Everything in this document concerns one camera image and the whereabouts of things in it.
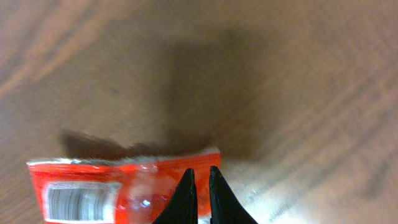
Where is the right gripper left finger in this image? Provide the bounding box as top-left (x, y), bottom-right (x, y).
top-left (152, 168), bottom-right (198, 224)

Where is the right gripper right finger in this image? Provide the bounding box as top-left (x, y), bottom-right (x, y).
top-left (209, 166), bottom-right (257, 224)

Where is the red snack bag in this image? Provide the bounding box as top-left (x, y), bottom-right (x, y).
top-left (27, 147), bottom-right (221, 223)

